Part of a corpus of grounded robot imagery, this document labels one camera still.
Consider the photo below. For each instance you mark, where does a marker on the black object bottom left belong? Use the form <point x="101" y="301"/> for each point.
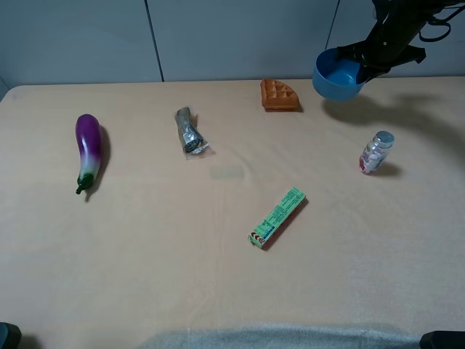
<point x="10" y="336"/>

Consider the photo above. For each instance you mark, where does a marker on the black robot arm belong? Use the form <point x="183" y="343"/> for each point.
<point x="437" y="16"/>

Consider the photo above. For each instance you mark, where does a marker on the foil wrapped snack roll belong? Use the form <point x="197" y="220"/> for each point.
<point x="193" y="143"/>

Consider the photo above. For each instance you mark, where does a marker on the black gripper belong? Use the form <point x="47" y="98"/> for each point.
<point x="387" y="45"/>

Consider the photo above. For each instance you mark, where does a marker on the green chewing gum box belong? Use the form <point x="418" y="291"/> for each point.
<point x="269" y="229"/>

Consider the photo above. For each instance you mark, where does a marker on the clear candy bottle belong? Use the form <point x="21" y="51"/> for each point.
<point x="376" y="151"/>

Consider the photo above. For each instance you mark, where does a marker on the brown waffle piece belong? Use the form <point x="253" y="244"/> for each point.
<point x="277" y="96"/>

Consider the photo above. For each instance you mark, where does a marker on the blue plastic bowl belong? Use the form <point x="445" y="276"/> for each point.
<point x="334" y="79"/>

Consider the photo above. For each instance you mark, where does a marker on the black object bottom right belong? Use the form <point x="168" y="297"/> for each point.
<point x="443" y="340"/>

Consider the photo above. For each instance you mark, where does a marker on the black object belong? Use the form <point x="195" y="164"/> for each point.
<point x="10" y="336"/>
<point x="443" y="340"/>

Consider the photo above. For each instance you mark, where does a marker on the purple toy eggplant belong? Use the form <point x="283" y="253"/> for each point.
<point x="90" y="146"/>

